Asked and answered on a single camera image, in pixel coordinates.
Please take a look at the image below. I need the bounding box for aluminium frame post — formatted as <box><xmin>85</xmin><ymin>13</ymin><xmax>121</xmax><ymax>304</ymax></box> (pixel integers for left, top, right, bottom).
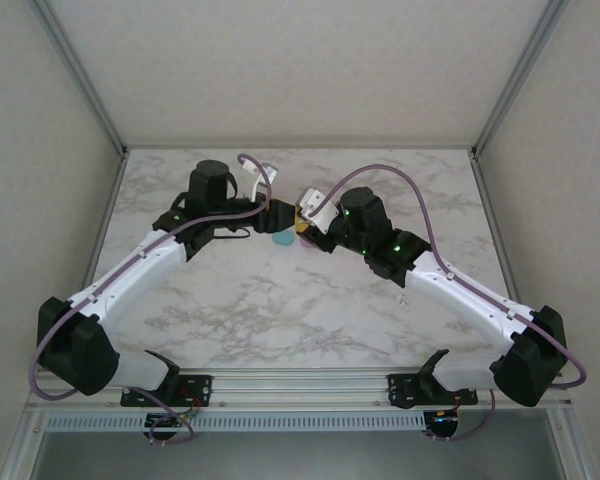
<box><xmin>471</xmin><ymin>0</ymin><xmax>574</xmax><ymax>157</ymax></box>
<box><xmin>33</xmin><ymin>0</ymin><xmax>130</xmax><ymax>157</ymax></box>

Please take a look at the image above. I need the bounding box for small electronics board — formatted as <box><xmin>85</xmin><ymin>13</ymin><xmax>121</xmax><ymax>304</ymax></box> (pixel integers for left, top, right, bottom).
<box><xmin>426</xmin><ymin>409</ymin><xmax>460</xmax><ymax>426</ymax></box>
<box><xmin>145</xmin><ymin>412</ymin><xmax>182</xmax><ymax>431</ymax></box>

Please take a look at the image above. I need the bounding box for thin purple base cable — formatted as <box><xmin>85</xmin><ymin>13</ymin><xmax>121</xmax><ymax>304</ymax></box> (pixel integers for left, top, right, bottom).
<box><xmin>427</xmin><ymin>389</ymin><xmax>499</xmax><ymax>444</ymax></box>
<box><xmin>147</xmin><ymin>394</ymin><xmax>197</xmax><ymax>446</ymax></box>

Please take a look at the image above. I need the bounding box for aluminium frame side bar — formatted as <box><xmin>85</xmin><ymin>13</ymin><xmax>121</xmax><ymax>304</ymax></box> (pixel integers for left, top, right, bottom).
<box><xmin>469</xmin><ymin>147</ymin><xmax>600</xmax><ymax>480</ymax></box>
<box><xmin>0</xmin><ymin>147</ymin><xmax>131</xmax><ymax>480</ymax></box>

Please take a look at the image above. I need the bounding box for white slotted cable duct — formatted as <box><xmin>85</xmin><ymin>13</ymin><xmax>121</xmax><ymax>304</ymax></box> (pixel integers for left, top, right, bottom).
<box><xmin>47</xmin><ymin>412</ymin><xmax>426</xmax><ymax>432</ymax></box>

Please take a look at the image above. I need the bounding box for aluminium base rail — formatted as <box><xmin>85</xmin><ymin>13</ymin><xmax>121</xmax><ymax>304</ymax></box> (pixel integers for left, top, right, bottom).
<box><xmin>210</xmin><ymin>372</ymin><xmax>391</xmax><ymax>410</ymax></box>

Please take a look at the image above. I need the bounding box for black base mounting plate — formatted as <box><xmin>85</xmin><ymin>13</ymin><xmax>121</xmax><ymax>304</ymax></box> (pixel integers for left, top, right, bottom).
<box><xmin>121</xmin><ymin>369</ymin><xmax>214</xmax><ymax>407</ymax></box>
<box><xmin>387</xmin><ymin>372</ymin><xmax>480</xmax><ymax>407</ymax></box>

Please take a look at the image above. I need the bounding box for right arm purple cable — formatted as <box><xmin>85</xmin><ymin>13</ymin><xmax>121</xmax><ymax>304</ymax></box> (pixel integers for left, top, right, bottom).
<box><xmin>315</xmin><ymin>163</ymin><xmax>587</xmax><ymax>392</ymax></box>

